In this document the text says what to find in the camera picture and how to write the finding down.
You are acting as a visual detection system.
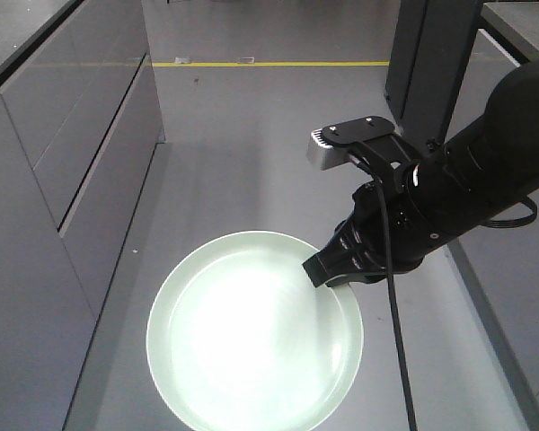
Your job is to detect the black camera cable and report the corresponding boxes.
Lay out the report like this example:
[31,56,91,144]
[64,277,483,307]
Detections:
[349,154,419,431]

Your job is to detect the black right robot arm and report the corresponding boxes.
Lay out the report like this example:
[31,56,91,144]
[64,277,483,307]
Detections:
[303,60,539,287]

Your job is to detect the grey cabinet drawers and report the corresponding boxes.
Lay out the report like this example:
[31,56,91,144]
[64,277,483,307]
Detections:
[0,1,163,430]

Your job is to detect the dark tall cabinet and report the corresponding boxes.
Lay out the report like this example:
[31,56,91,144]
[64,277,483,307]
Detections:
[384,0,482,151]

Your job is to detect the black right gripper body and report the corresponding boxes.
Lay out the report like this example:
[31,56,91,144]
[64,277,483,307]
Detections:
[334,181,436,280]

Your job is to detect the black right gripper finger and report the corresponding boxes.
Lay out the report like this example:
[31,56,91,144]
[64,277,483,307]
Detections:
[325,272,380,287]
[302,230,365,287]

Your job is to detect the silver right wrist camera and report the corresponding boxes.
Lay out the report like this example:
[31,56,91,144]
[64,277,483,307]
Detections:
[305,116,395,172]

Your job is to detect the light green round plate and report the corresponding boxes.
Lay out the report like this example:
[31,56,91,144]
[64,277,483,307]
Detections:
[146,231,364,430]

